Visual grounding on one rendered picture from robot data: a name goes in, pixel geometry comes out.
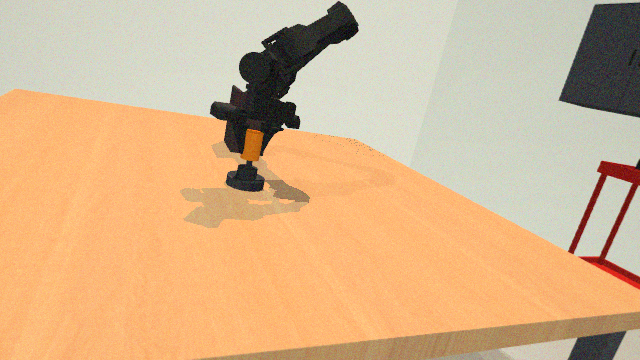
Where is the orange knob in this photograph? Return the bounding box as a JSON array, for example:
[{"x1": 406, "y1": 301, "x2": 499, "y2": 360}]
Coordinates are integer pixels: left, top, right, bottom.
[{"x1": 240, "y1": 129, "x2": 264, "y2": 161}]

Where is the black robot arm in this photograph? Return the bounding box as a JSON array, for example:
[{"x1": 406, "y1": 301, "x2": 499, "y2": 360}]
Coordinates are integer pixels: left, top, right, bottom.
[{"x1": 239, "y1": 1, "x2": 359, "y2": 125}]

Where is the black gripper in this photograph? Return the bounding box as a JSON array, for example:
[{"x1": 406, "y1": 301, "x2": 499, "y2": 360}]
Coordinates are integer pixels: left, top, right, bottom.
[{"x1": 210, "y1": 83, "x2": 300, "y2": 156}]

